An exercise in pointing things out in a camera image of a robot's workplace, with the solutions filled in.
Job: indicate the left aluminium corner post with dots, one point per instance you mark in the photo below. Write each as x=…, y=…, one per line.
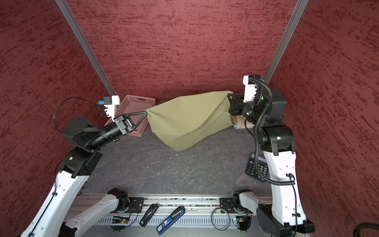
x=74, y=25

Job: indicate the blue black handheld device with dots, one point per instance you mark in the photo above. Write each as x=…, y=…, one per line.
x=170, y=220

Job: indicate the circuit board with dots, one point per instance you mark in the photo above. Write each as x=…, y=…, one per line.
x=243, y=223
x=119, y=223

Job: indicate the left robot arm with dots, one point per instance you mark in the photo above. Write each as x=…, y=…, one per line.
x=74, y=171

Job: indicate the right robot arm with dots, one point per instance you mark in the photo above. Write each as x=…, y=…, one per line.
x=275, y=162

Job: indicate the black calculator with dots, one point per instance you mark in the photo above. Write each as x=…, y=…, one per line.
x=251, y=168

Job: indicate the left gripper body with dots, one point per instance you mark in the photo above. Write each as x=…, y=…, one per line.
x=124, y=126

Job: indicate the left circuit board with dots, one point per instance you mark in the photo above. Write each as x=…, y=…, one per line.
x=119, y=223

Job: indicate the aluminium corner post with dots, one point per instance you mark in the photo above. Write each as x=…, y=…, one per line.
x=74, y=25
x=287, y=35

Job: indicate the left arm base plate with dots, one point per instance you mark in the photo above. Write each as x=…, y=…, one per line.
x=135, y=204

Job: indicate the pastel floral skirt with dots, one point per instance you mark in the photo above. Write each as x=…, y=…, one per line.
x=239, y=121

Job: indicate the aluminium front rail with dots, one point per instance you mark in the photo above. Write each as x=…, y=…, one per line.
x=200, y=210

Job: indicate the right aluminium corner post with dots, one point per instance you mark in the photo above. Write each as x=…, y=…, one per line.
x=287, y=35

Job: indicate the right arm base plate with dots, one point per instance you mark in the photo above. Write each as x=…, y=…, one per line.
x=228, y=204

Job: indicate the right circuit board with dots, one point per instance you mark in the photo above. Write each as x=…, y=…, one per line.
x=243, y=223

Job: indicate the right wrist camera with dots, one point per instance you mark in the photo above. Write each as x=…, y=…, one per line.
x=250, y=88

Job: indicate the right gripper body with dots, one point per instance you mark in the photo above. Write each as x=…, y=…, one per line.
x=241, y=108

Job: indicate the olive green garment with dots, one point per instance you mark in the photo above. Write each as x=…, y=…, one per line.
x=184, y=121

